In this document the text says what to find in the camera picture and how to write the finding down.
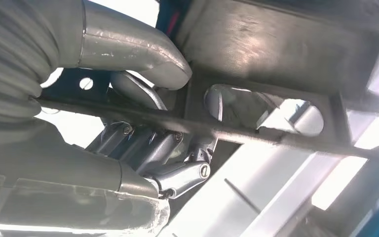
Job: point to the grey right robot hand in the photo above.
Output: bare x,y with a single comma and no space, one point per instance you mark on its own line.
62,189

